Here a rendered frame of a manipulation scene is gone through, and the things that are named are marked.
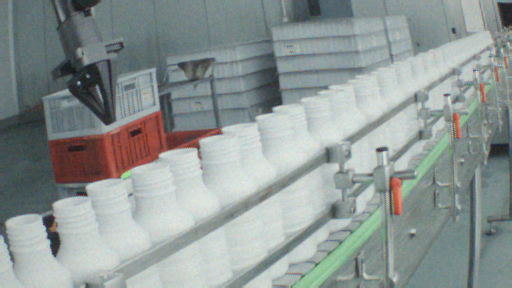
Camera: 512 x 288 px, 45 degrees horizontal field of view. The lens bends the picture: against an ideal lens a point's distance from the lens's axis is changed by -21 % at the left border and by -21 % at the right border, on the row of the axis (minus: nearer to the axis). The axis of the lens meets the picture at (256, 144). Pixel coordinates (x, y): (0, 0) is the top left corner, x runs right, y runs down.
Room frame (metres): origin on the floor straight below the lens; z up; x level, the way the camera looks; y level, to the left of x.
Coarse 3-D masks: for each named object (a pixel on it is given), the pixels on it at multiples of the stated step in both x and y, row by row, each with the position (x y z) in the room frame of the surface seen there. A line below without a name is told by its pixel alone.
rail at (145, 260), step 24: (456, 96) 1.64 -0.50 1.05; (384, 120) 1.06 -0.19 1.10; (432, 120) 1.35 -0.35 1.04; (408, 144) 1.17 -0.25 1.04; (312, 168) 0.81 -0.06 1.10; (264, 192) 0.71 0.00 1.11; (360, 192) 0.94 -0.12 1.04; (216, 216) 0.63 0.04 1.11; (168, 240) 0.57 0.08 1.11; (192, 240) 0.59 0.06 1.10; (288, 240) 0.75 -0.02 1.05; (120, 264) 0.51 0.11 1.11; (144, 264) 0.53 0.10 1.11; (264, 264) 0.69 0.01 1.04
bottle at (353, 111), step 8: (328, 88) 1.03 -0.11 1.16; (336, 88) 1.01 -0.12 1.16; (344, 88) 1.01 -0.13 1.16; (352, 88) 1.02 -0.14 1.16; (352, 96) 1.02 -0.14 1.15; (352, 104) 1.01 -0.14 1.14; (352, 112) 1.01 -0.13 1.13; (360, 112) 1.02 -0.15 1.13; (360, 120) 1.01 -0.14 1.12; (368, 144) 1.02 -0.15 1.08; (368, 152) 1.01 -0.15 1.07; (368, 160) 1.01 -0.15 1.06; (368, 168) 1.01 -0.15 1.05; (368, 192) 1.01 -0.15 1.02; (368, 200) 1.01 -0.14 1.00
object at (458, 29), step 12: (456, 0) 5.27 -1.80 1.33; (492, 0) 5.11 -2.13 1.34; (504, 0) 5.01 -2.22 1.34; (456, 12) 5.29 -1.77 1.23; (492, 12) 5.11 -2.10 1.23; (504, 12) 5.49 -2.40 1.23; (456, 24) 5.30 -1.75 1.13; (492, 24) 5.12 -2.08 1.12; (504, 24) 5.41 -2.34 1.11; (456, 36) 5.33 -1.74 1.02; (468, 36) 5.25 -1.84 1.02; (504, 120) 5.13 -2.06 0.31; (504, 132) 5.13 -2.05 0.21
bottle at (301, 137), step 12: (276, 108) 0.88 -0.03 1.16; (288, 108) 0.89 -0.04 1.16; (300, 108) 0.86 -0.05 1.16; (300, 120) 0.86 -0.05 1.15; (300, 132) 0.86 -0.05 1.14; (300, 144) 0.85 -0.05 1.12; (312, 144) 0.86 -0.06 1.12; (312, 156) 0.85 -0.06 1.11; (312, 180) 0.85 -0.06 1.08; (312, 192) 0.85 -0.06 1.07; (324, 192) 0.87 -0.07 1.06; (324, 204) 0.86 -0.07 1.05; (324, 228) 0.86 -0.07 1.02; (324, 240) 0.86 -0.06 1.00
